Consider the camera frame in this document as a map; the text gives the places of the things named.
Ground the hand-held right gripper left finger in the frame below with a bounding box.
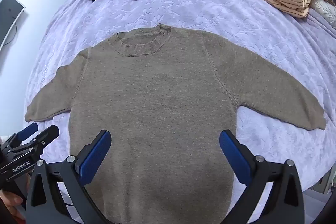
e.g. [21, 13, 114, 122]
[25, 130, 112, 224]

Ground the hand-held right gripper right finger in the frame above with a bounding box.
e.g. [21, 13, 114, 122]
[219, 130, 306, 224]

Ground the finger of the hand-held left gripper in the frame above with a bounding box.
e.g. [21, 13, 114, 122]
[5, 125, 60, 159]
[9, 123, 39, 146]

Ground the taupe knit sweater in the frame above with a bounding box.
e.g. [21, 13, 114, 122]
[24, 24, 327, 224]

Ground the person's left hand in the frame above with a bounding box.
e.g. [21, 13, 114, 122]
[0, 190, 25, 214]

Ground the lavender embossed blanket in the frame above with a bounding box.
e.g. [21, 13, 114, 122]
[25, 0, 336, 195]

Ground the dark screen with white frame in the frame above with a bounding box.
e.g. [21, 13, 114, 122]
[0, 0, 26, 52]

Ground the white cable knit garment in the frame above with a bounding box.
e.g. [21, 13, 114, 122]
[310, 0, 336, 38]

